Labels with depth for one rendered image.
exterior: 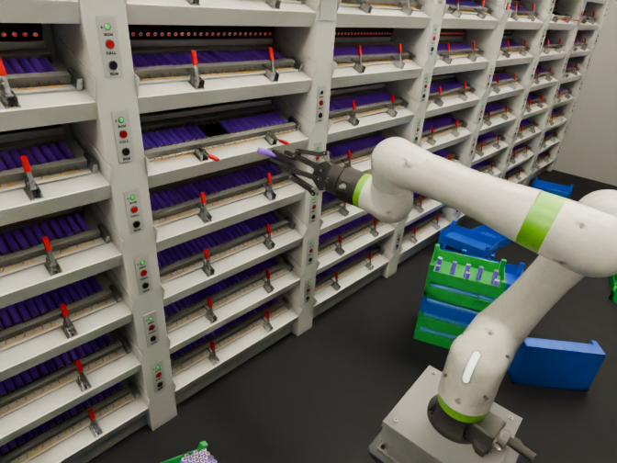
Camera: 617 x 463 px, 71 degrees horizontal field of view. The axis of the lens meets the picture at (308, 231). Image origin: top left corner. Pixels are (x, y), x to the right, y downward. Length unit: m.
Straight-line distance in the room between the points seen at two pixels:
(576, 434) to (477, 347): 0.93
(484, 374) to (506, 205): 0.40
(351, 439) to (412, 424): 0.47
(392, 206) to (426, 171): 0.15
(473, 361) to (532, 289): 0.22
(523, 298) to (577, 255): 0.29
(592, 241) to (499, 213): 0.16
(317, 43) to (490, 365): 1.06
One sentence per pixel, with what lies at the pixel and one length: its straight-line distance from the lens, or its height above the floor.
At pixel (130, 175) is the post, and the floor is 0.92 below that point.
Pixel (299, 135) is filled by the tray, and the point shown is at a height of 0.92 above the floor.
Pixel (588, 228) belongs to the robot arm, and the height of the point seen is 1.01.
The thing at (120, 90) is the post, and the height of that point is 1.12.
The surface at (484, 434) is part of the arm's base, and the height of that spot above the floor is 0.44.
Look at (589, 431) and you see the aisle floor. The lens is 2.02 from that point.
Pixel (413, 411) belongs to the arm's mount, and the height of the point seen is 0.39.
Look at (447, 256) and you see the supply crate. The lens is 2.05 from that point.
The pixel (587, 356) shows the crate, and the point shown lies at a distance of 2.04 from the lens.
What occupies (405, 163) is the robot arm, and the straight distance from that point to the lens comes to 0.97.
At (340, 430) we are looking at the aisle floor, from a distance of 1.68.
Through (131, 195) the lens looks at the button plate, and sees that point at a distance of 1.19.
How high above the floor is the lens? 1.32
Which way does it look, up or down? 28 degrees down
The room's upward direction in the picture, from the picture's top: 4 degrees clockwise
